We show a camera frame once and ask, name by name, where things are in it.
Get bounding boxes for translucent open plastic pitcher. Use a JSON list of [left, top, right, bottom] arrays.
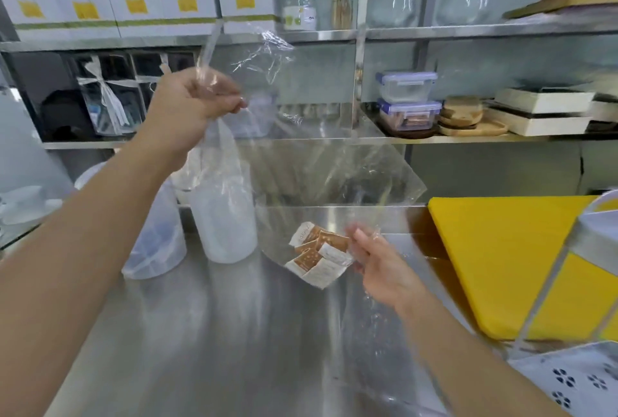
[[187, 116, 259, 264]]

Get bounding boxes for grey two-tier corner rack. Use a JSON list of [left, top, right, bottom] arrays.
[[509, 189, 618, 417]]

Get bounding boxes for round wooden coaster stack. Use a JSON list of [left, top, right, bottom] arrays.
[[440, 95, 484, 126]]

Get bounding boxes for translucent pitcher with lid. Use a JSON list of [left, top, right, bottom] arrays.
[[74, 160, 189, 281]]

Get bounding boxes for person's right forearm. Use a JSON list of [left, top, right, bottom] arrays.
[[395, 286, 568, 417]]

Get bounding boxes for small clear lidded container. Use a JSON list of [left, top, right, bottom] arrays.
[[375, 69, 438, 104]]

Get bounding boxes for person's left hand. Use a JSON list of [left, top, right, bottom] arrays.
[[137, 66, 248, 174]]

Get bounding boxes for yellow cutting board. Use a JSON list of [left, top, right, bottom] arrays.
[[427, 195, 618, 341]]

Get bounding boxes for stainless steel shelf rack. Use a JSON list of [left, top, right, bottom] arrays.
[[0, 0, 618, 150]]

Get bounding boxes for person's right hand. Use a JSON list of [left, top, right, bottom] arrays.
[[346, 223, 426, 316]]

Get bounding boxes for white square box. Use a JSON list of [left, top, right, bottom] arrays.
[[483, 106, 594, 137], [494, 87, 596, 115]]

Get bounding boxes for bundle of wooden sticks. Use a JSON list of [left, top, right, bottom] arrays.
[[332, 0, 356, 30]]

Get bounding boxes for clear container with brown packets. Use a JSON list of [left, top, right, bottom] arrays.
[[377, 98, 443, 133]]

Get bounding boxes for large clear lidded container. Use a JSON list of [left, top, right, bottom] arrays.
[[227, 90, 281, 139]]

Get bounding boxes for brown sugar packets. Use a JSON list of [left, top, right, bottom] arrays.
[[284, 221, 356, 290]]

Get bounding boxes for person's left forearm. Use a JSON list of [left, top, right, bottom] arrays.
[[0, 141, 194, 417]]

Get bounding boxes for clear bottle green label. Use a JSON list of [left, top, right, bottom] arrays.
[[281, 0, 317, 32]]

